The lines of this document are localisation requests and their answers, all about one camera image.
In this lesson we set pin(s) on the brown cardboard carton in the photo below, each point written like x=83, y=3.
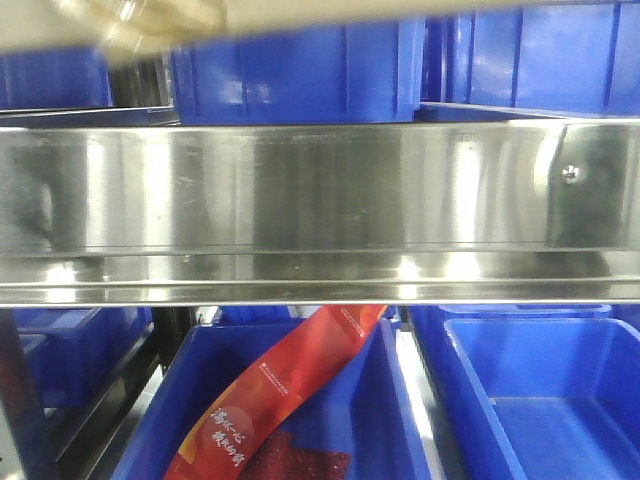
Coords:
x=127, y=30

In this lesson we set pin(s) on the blue bin lower centre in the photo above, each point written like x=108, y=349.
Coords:
x=359, y=426

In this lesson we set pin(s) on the blue bin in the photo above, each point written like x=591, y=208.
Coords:
x=337, y=74
x=72, y=352
x=565, y=57
x=536, y=398
x=359, y=426
x=55, y=79

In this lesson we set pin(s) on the blue bin upper centre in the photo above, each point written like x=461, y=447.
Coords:
x=337, y=74

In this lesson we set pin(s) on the red snack bag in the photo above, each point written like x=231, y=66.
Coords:
x=230, y=431

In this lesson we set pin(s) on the blue bin lower right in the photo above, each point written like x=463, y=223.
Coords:
x=536, y=398

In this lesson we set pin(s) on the blue bin lower left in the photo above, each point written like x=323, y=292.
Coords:
x=72, y=352

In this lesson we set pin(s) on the blue bin upper left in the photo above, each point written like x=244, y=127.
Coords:
x=55, y=79

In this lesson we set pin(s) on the blue bin upper right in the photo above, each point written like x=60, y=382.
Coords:
x=565, y=57

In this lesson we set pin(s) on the stainless steel shelf rail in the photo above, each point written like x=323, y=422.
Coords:
x=515, y=211

